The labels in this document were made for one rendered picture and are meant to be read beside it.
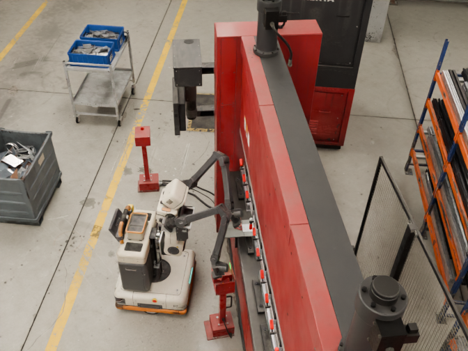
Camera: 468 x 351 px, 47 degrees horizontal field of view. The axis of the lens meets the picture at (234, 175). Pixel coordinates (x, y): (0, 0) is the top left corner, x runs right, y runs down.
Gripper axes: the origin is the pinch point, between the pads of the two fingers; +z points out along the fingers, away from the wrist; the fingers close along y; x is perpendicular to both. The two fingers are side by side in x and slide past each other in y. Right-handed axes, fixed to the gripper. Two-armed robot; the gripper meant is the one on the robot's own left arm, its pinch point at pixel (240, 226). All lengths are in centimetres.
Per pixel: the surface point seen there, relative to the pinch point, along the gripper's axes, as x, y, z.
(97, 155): 183, 223, 17
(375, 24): -210, 488, 196
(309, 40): -112, 87, -78
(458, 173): -183, 41, 90
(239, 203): 3.7, 41.7, 14.2
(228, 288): 25, -40, 19
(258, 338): 4, -95, 13
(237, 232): 3.8, -5.0, -0.4
